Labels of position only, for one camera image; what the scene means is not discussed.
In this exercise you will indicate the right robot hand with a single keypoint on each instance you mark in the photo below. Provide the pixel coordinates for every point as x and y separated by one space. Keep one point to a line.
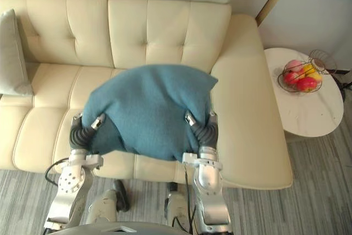
207 137

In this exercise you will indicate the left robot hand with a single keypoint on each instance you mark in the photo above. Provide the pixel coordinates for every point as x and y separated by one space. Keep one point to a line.
78 137

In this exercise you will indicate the teal fabric cushion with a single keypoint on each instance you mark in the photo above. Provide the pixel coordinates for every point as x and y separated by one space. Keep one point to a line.
148 114

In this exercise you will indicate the right robot leg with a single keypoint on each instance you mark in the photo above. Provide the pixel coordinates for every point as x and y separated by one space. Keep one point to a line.
178 207

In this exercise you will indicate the robot leg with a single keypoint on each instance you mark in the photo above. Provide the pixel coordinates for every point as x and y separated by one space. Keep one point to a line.
178 207
107 207

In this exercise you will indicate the left robot leg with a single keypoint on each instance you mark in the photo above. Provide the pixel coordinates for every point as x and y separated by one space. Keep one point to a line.
107 207

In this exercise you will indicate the grey robot torso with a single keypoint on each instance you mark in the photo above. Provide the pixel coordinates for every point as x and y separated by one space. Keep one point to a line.
118 228

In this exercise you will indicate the small red apple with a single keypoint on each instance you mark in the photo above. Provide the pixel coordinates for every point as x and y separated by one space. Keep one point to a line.
291 78

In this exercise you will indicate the round white side table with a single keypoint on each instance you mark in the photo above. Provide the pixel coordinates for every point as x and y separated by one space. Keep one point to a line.
308 114

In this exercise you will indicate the light grey cushion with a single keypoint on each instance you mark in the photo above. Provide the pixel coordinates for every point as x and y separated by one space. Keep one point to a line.
11 59

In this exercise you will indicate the pink peach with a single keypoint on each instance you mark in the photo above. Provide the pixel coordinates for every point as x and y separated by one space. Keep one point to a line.
293 65

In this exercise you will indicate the large red apple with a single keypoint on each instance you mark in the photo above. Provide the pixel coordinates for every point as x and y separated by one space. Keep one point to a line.
306 84

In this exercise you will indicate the cream leather sofa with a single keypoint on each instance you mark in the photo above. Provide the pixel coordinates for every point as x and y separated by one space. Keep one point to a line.
165 31

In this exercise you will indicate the yellow fruit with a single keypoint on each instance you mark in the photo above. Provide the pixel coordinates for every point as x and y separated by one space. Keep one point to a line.
313 74

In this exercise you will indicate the black metal stand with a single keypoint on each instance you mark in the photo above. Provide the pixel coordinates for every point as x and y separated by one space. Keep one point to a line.
345 79

